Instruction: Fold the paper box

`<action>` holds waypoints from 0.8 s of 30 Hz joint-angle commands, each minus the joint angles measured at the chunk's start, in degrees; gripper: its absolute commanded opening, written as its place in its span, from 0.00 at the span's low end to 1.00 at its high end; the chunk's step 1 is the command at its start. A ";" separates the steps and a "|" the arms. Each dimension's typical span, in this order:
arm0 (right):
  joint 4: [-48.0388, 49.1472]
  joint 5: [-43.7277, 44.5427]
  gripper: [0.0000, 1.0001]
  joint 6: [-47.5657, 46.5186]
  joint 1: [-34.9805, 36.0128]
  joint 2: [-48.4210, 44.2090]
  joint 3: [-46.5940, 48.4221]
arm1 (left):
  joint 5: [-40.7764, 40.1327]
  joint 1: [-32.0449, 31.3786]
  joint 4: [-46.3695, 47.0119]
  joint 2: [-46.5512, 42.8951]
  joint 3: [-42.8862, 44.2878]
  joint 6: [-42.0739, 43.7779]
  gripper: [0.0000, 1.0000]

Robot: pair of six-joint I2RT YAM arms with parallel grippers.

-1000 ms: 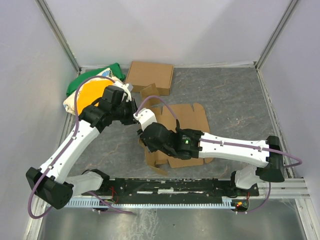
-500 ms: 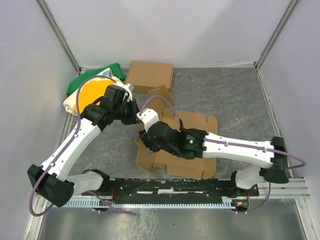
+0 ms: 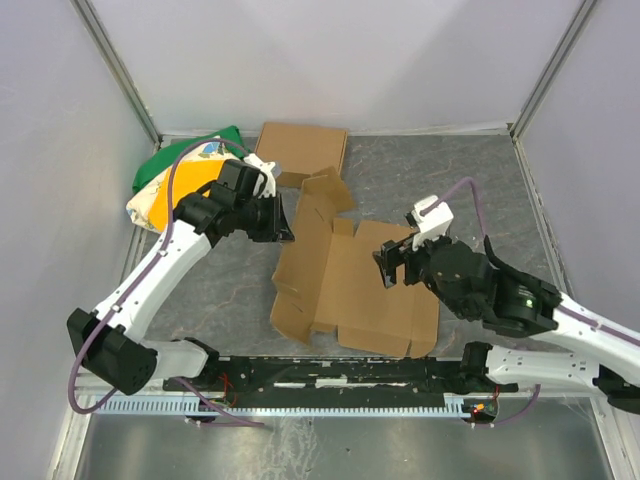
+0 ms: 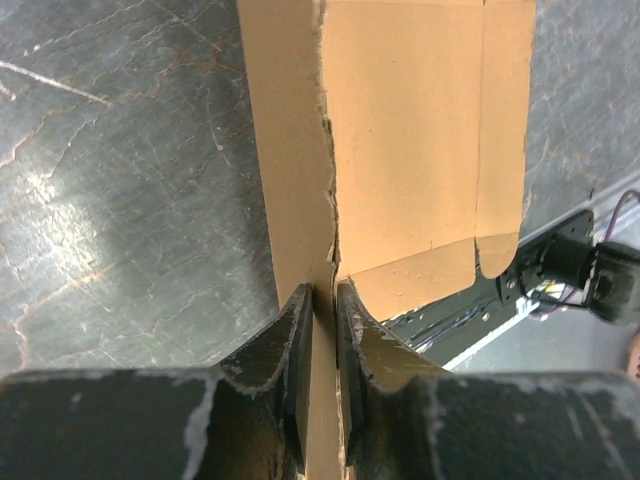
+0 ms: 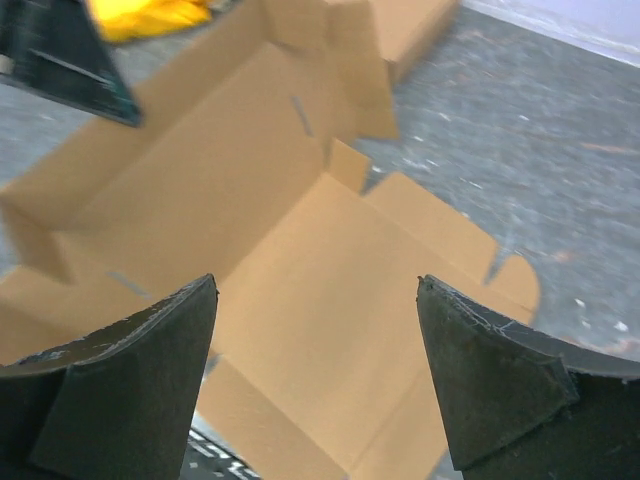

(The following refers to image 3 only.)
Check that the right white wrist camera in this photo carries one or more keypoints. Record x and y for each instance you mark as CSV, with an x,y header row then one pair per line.
x,y
430,219

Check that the cardboard box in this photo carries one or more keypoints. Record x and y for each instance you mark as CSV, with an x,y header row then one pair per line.
x,y
328,281
301,150

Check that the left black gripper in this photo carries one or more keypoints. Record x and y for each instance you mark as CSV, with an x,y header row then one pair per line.
x,y
275,217

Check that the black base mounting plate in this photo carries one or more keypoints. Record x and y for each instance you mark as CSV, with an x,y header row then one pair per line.
x,y
348,382

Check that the left aluminium frame post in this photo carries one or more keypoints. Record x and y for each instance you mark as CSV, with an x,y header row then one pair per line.
x,y
89,17

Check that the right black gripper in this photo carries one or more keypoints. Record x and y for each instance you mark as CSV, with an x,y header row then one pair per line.
x,y
400,263

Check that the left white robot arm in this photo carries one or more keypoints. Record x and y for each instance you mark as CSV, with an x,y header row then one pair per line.
x,y
109,341

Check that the closed folded cardboard box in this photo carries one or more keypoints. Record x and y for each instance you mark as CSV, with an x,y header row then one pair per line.
x,y
301,150

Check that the right aluminium frame post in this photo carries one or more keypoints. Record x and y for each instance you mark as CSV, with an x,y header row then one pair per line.
x,y
568,40

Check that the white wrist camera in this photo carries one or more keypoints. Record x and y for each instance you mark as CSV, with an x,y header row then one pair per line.
x,y
265,186
430,219

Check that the aluminium front rail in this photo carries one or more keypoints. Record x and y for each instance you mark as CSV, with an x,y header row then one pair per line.
x,y
575,395

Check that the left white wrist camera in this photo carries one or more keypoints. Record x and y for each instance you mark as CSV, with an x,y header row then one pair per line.
x,y
265,186

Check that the green yellow white cloth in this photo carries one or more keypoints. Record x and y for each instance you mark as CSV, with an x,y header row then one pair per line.
x,y
178,170

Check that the light blue slotted cable duct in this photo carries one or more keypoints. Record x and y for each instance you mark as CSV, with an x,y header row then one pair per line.
x,y
191,406

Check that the aluminium frame post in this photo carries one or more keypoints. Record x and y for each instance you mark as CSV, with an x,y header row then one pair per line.
x,y
89,17
568,40

